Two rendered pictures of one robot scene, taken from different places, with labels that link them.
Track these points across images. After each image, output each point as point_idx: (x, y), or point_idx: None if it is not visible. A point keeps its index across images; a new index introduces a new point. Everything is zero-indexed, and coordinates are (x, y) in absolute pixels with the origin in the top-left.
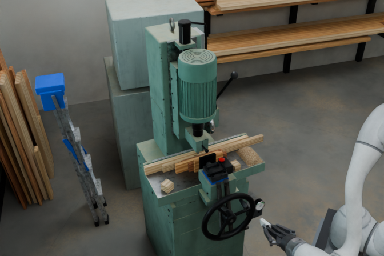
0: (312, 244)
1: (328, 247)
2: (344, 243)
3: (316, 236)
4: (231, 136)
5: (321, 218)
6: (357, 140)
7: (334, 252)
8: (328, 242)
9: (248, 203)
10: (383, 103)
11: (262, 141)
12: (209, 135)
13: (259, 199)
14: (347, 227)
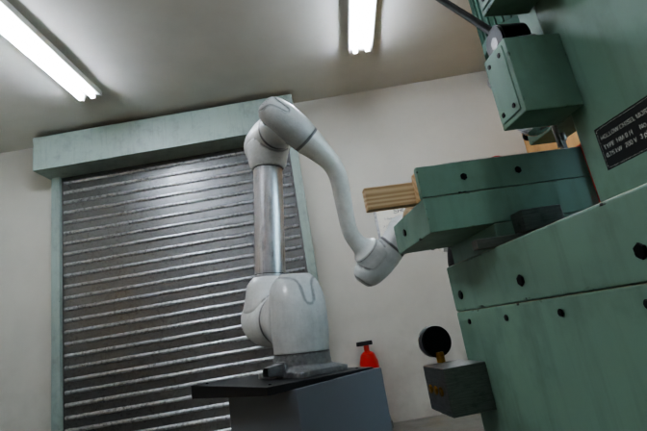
0: (355, 373)
1: (334, 363)
2: (362, 236)
3: (336, 378)
4: (463, 161)
5: (297, 390)
6: (314, 127)
7: (376, 241)
8: (328, 364)
9: (460, 361)
10: (271, 96)
11: (368, 212)
12: (584, 209)
13: (430, 326)
14: (354, 218)
